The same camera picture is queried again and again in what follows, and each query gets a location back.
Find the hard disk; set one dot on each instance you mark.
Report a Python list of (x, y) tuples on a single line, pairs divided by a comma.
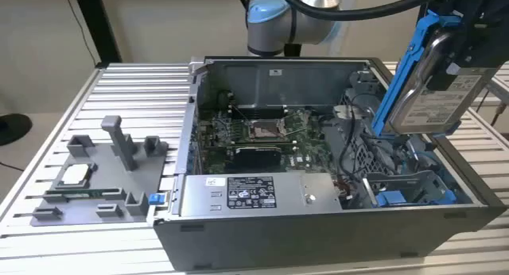
[(433, 108)]

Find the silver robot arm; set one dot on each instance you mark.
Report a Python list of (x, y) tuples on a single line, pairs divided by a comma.
[(271, 30)]

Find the silver disk bay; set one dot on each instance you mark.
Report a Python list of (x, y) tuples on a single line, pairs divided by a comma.
[(413, 176)]

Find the blue disk carrier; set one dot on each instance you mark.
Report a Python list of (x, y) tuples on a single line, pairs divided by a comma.
[(392, 197)]

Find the green motherboard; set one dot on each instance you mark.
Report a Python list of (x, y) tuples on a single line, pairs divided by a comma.
[(309, 155)]

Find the CPU socket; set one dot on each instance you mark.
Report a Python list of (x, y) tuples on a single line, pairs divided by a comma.
[(264, 130)]

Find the black graphics card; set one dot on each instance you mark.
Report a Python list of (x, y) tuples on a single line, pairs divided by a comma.
[(256, 158)]

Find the silver power supply unit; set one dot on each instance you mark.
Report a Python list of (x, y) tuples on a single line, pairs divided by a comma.
[(291, 194)]

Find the dark grey PC case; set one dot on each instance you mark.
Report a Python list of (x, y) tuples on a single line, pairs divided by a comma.
[(279, 242)]

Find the blue case latch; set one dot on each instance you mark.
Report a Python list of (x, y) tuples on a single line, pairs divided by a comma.
[(156, 199)]

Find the grey parts rack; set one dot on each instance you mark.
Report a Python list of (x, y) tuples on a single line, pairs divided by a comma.
[(103, 179)]

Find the silver CPU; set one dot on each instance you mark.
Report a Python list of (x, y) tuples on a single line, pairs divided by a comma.
[(75, 173)]

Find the green RAM stick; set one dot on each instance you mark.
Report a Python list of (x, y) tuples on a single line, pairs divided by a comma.
[(87, 192)]

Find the black round stand base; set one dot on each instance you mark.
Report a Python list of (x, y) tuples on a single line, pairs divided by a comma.
[(14, 129)]

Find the black metal post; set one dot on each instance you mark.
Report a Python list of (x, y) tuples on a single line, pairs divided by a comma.
[(97, 24)]

